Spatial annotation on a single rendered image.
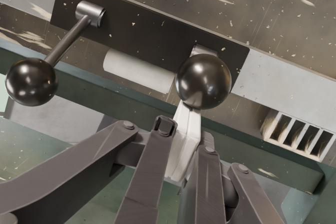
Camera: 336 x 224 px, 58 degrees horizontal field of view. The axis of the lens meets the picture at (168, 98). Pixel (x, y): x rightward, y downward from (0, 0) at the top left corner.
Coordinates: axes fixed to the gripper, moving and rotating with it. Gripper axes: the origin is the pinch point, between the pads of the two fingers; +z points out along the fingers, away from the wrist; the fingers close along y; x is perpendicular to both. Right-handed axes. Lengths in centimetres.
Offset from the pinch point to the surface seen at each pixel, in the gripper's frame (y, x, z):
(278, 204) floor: 77, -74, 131
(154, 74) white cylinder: -4.0, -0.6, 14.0
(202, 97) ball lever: 0.3, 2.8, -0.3
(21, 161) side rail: -16.5, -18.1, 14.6
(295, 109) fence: 11.3, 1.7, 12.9
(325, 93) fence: 13.1, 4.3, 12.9
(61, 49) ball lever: -11.6, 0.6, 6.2
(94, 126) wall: -64, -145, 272
